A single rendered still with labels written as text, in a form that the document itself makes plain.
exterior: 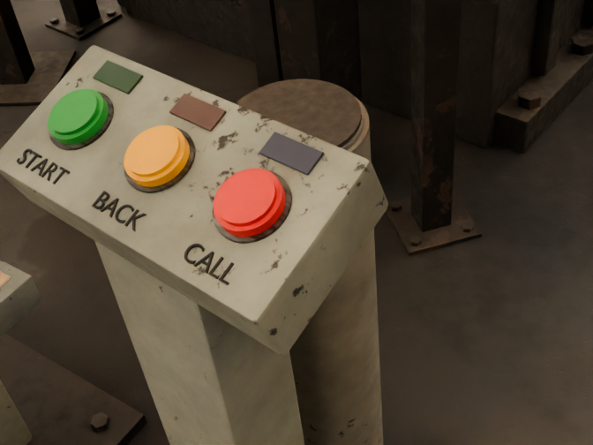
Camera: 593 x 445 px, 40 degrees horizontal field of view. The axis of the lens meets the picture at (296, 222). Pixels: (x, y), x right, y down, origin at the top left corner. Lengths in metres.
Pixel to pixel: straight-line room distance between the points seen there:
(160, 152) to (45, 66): 1.40
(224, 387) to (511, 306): 0.70
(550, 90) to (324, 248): 1.09
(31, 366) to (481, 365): 0.62
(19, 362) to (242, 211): 0.82
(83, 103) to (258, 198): 0.15
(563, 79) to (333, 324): 0.89
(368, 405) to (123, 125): 0.46
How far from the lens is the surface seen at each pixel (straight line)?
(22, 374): 1.20
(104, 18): 2.01
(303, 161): 0.45
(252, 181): 0.44
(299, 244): 0.42
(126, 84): 0.54
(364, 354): 0.79
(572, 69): 1.55
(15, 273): 0.91
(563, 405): 1.10
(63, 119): 0.54
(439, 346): 1.14
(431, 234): 1.28
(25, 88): 1.81
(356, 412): 0.86
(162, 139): 0.48
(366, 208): 0.45
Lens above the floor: 0.89
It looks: 42 degrees down
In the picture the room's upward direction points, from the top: 7 degrees counter-clockwise
